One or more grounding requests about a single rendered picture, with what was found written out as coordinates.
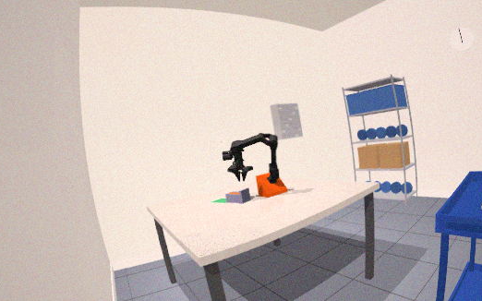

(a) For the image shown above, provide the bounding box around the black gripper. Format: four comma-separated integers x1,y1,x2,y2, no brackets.
232,158,253,182

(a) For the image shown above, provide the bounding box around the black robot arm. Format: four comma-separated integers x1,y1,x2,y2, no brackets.
222,133,279,184

